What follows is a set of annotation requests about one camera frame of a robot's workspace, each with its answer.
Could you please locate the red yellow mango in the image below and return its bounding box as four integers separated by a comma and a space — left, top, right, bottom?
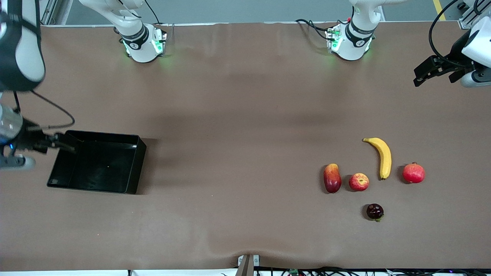
323, 163, 342, 194

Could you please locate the brown table cover mat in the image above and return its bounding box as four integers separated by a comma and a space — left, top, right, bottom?
0, 21, 491, 271

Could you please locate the dark purple mangosteen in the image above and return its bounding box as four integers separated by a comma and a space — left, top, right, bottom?
366, 204, 385, 222

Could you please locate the black base cable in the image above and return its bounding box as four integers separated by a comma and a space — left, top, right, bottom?
144, 0, 161, 25
295, 18, 336, 41

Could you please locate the yellow banana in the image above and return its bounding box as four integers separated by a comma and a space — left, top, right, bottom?
363, 137, 392, 180

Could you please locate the red yellow apple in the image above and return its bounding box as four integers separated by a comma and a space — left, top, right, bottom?
349, 173, 370, 192

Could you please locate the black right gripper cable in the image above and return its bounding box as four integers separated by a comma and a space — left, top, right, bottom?
15, 90, 76, 130

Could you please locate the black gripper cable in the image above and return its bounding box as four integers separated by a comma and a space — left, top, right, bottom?
15, 90, 76, 130
428, 0, 469, 68

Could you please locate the red pomegranate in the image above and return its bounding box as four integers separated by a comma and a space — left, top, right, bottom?
402, 162, 426, 184

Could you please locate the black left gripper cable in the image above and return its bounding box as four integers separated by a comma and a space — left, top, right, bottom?
428, 0, 469, 68

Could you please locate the black left base cable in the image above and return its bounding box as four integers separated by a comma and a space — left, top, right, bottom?
295, 18, 336, 41

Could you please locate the black plastic tray box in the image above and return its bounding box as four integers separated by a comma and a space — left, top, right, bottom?
47, 130, 147, 194

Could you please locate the black right base cable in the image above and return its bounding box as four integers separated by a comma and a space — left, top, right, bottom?
144, 0, 161, 25

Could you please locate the aluminium frame profile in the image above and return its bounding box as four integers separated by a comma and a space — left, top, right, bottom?
38, 0, 58, 26
458, 0, 491, 30

